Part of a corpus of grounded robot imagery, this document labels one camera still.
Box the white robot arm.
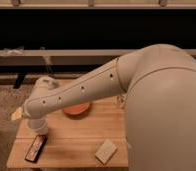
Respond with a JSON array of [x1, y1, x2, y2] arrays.
[[19, 44, 196, 171]]

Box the white sponge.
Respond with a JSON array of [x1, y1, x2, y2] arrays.
[[95, 139, 118, 164]]

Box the white plastic cup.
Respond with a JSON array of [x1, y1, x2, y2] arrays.
[[28, 118, 48, 135]]

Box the orange bowl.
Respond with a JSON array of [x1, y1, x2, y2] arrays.
[[62, 102, 91, 116]]

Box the small white bottle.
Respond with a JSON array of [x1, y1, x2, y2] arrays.
[[117, 94, 126, 109]]

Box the grey metal rail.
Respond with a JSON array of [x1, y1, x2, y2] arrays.
[[0, 49, 196, 67]]

